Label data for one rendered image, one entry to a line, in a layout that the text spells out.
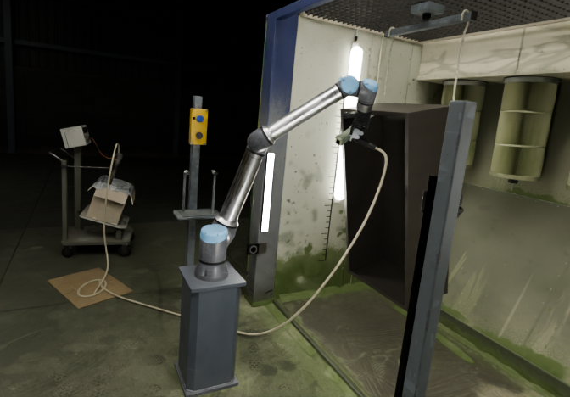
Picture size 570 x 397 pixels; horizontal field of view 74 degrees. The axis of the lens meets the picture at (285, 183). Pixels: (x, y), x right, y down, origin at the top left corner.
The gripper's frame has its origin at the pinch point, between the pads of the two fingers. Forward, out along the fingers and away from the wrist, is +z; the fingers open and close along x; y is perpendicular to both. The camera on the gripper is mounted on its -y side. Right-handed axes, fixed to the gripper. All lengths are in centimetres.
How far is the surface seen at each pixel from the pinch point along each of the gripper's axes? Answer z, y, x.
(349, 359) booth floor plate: 119, 58, -54
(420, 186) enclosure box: 7.6, 48.0, -4.5
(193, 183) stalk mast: 72, -98, -36
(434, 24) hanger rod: -60, 12, 53
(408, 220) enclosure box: 24, 51, -17
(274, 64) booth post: -9, -83, 33
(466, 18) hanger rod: -69, 28, 45
